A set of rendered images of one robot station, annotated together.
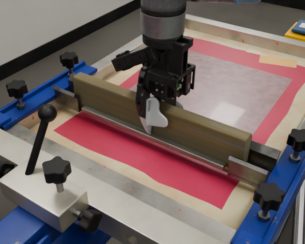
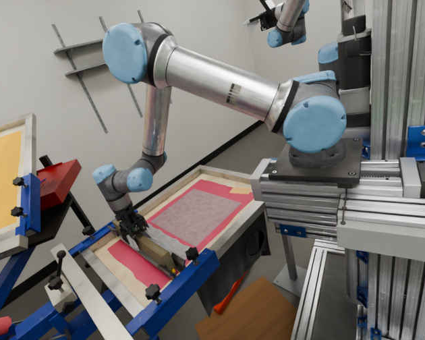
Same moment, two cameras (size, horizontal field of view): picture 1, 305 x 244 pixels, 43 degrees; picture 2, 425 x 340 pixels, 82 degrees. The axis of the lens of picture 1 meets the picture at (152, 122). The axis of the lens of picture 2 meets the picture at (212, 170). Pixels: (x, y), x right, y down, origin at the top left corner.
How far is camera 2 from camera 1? 0.61 m
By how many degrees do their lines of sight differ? 19
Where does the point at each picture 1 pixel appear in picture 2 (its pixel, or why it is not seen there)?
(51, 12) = (179, 157)
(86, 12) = (202, 152)
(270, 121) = (212, 235)
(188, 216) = (129, 301)
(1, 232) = (39, 312)
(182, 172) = (150, 272)
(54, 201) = (57, 297)
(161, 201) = (122, 291)
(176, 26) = (119, 204)
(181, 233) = (104, 314)
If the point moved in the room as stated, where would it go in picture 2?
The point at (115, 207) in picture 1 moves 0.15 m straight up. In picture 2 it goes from (88, 298) to (61, 266)
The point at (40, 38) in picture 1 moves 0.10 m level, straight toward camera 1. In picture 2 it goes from (175, 172) to (175, 175)
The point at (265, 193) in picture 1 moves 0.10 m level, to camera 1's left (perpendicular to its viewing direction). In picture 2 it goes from (148, 291) to (119, 291)
